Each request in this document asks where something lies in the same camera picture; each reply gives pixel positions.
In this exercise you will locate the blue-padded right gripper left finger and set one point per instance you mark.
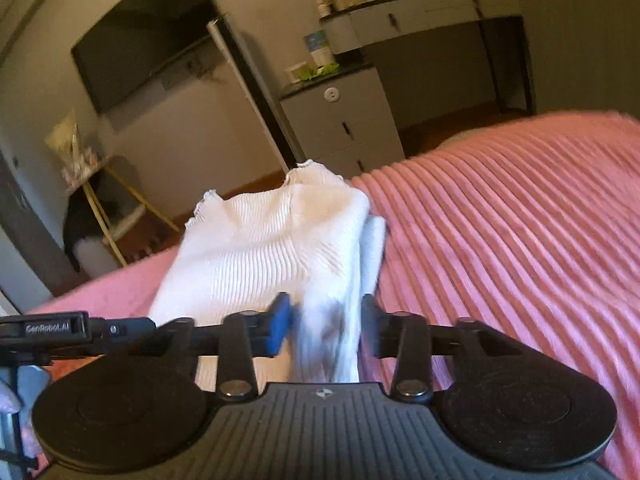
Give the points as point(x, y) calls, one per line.
point(243, 337)

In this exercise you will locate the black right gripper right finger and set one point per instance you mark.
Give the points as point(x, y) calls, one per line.
point(406, 338)

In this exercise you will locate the white ribbed knit sweater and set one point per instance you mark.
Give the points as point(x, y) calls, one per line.
point(314, 237)

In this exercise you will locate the purple patterned cloth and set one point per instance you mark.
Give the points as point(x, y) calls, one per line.
point(20, 387)

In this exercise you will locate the white round bin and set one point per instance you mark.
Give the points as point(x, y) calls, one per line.
point(94, 258)

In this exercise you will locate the white yellow-legged side table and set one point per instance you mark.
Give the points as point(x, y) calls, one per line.
point(139, 235)

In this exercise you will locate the black garment on table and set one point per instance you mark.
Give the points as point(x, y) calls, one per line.
point(81, 222)

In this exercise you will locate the pink ribbed bed blanket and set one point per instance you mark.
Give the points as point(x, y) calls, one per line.
point(531, 227)

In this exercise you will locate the grey bedside cabinet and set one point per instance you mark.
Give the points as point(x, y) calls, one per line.
point(345, 123)

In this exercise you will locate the grey dressing table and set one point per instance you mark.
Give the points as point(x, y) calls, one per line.
point(437, 56)

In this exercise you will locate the black wall television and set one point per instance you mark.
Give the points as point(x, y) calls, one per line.
point(133, 42)

